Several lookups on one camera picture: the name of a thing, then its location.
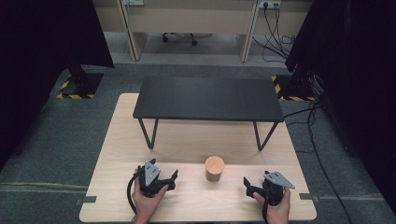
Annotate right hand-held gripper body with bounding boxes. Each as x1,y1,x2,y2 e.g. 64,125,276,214
262,170,296,207

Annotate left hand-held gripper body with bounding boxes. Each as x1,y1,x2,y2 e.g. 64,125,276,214
137,161,163,199

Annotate person's right hand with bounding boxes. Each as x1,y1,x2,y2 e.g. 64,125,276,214
252,186,291,224

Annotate person's left hand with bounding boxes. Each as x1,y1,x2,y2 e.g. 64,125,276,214
131,167,170,224

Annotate grey tape strip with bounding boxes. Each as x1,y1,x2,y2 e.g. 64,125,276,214
298,192,320,203
75,195,98,206

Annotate wooden cylinder block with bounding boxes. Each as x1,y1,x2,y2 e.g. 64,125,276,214
205,155,226,183

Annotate black low shelf riser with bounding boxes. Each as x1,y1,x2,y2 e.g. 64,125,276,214
132,75,285,152

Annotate black stand base striped tape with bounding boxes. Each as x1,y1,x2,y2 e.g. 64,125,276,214
271,74,318,103
56,62,105,100

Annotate office chair wheeled base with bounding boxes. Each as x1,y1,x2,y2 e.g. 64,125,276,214
161,32,199,48

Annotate dark curtain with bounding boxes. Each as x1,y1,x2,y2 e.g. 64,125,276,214
284,0,396,217
0,0,115,171

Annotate beige office desk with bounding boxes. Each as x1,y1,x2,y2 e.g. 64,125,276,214
92,0,313,63

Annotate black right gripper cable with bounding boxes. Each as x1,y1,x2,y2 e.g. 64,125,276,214
262,198,270,224

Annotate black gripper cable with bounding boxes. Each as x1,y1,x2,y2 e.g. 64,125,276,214
126,173,142,217
262,198,270,224

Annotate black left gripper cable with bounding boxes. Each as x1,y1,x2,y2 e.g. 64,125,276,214
126,173,142,217

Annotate black floor cable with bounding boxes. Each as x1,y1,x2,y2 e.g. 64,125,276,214
282,101,354,224

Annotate black cables under desk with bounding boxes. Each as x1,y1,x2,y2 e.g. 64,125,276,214
251,4,297,63

